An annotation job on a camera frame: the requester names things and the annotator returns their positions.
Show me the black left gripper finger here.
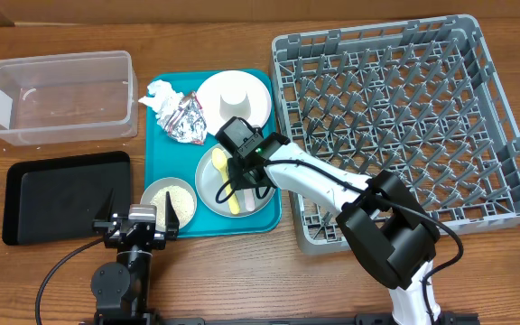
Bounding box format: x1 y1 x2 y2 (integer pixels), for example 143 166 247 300
94 190 114 221
164 192 180 228

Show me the yellow plastic spoon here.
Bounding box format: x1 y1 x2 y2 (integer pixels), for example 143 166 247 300
212 148 240 215

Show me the white paper cup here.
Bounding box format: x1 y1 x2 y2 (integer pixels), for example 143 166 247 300
219 91 251 120

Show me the gray plate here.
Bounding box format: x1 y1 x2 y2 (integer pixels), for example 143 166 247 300
195 144 275 218

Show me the pink plastic utensil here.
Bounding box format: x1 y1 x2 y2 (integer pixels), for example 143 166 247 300
243 189 255 212

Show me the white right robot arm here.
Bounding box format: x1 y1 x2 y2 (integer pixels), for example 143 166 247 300
215 117 441 324

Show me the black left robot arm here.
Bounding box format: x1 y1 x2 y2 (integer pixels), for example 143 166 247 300
90 193 180 325

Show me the gray dishwasher rack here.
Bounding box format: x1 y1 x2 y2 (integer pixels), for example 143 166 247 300
271 14 520 234

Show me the gray bowl of grains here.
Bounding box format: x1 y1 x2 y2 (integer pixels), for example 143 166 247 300
141 177 197 231

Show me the black plastic tray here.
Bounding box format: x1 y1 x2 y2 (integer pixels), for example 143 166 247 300
2 151 133 246

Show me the teal serving tray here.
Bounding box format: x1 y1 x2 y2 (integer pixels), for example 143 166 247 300
144 70 282 238

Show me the crumpled foil wrapper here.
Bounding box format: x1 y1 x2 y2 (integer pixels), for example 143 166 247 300
157 91 208 145

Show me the crumpled white napkin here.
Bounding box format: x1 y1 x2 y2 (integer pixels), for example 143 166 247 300
138 80 184 122

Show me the clear plastic bin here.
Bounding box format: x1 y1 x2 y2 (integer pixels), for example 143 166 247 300
0 51 138 146

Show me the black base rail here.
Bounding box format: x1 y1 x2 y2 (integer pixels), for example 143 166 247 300
79 311 480 325

